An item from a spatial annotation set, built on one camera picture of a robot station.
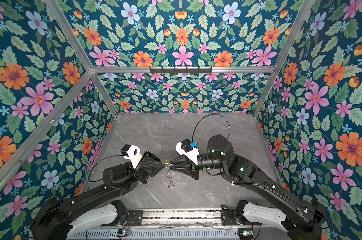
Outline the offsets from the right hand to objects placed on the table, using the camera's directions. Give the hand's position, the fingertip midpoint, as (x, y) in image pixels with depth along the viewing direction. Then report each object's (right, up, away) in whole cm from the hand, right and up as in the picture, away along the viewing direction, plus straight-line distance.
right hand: (172, 163), depth 53 cm
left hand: (-3, -1, -7) cm, 7 cm away
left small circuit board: (-25, -38, +17) cm, 49 cm away
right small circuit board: (+33, -38, +18) cm, 53 cm away
